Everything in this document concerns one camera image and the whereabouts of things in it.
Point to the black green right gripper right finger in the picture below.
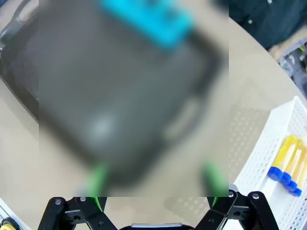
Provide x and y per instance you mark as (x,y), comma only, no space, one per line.
(254,213)

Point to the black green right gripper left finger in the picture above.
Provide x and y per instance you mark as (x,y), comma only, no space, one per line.
(60,215)

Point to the yellow black tool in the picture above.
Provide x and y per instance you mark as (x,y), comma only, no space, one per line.
(7,225)

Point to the white perforated plastic basket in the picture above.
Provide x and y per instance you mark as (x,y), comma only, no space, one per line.
(261,148)

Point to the dark brown serving tray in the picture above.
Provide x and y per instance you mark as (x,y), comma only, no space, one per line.
(19,72)

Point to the grey black bag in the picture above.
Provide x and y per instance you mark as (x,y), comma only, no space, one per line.
(295,64)

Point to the person in dark shirt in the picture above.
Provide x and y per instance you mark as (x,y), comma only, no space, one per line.
(263,21)

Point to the blue test tube rack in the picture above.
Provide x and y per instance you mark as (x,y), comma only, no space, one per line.
(156,24)

